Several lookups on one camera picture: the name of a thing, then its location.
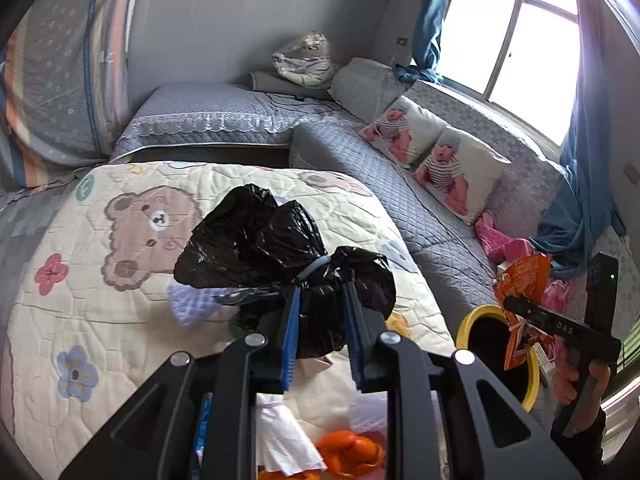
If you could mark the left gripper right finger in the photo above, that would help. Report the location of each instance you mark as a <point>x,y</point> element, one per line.
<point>452,399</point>

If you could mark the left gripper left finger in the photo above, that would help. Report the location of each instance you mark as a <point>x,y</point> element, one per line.
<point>197,413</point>

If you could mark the white tissue bundle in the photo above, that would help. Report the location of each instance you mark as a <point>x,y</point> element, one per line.
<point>281,443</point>

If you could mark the orange snack wrapper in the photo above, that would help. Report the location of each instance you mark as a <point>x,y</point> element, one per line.
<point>519,288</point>

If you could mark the orange peel piece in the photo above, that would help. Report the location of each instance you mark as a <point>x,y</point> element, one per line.
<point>350,456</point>

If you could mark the black plastic bag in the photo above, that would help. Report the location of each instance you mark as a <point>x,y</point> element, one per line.
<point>256,245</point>

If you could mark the yellow rim trash bin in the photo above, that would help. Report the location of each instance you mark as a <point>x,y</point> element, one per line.
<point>493,335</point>

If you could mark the right hand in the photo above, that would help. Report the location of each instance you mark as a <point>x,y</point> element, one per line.
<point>566,377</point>

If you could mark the pink clothes pile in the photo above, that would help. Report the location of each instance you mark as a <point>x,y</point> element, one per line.
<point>502,250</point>

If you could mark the lavender foam net sleeve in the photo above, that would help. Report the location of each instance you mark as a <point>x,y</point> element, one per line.
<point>190,305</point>

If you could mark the right blue curtain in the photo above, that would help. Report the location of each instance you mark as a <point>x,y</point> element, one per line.
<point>583,208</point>

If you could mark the blue curtain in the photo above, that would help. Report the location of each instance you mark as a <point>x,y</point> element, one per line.
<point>583,208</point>
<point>426,49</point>

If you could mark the cartoon bear quilt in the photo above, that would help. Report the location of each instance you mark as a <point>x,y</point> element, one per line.
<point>89,316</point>

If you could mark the baby print pillow right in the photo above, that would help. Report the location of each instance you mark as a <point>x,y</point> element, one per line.
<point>461,171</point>

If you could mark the baby print pillow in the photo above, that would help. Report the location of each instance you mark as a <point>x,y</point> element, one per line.
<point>461,171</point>
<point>404,132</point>

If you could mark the grey quilted sofa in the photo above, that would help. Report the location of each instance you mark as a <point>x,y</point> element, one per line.
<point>320,131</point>

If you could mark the baby print pillow left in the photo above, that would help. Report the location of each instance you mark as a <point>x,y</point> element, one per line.
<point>404,132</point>

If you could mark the left blue curtain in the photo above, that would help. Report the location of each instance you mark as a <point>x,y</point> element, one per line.
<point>426,49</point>

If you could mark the plush white tiger in bag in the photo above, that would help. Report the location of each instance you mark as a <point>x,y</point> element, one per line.
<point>306,61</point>

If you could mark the wall switch plate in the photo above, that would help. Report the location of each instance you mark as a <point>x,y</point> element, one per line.
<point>631,172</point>

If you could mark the window with frame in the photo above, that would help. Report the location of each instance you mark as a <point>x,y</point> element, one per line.
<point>519,57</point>

